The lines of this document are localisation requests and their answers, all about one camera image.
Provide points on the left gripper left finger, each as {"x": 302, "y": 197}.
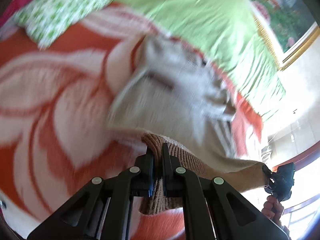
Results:
{"x": 102, "y": 208}

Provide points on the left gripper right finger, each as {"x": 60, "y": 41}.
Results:
{"x": 213, "y": 209}

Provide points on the grey knit sweater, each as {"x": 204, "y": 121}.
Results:
{"x": 178, "y": 99}

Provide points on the person right hand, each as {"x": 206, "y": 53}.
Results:
{"x": 273, "y": 210}

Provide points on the orange white floral blanket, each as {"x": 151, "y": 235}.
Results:
{"x": 54, "y": 108}

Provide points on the gold framed landscape painting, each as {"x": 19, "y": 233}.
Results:
{"x": 287, "y": 26}

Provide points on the green quilt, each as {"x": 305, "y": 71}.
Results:
{"x": 227, "y": 32}

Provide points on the green white checkered pillow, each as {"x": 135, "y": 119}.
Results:
{"x": 45, "y": 21}

